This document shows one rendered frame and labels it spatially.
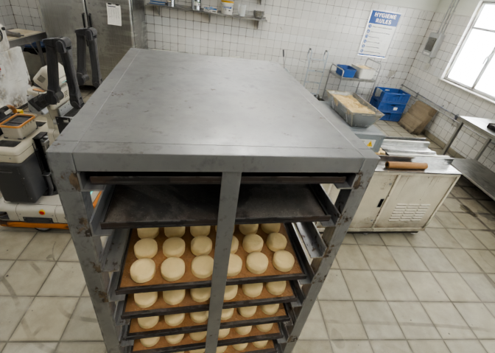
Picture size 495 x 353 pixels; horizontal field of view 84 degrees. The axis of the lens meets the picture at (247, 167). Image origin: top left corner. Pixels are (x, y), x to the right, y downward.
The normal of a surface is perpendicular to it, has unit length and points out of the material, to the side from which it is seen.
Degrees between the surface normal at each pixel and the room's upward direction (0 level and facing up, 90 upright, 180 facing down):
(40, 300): 0
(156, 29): 90
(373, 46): 90
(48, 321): 0
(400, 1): 90
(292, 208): 0
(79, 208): 90
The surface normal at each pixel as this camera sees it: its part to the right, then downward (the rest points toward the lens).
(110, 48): 0.06, 0.54
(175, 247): 0.13, -0.83
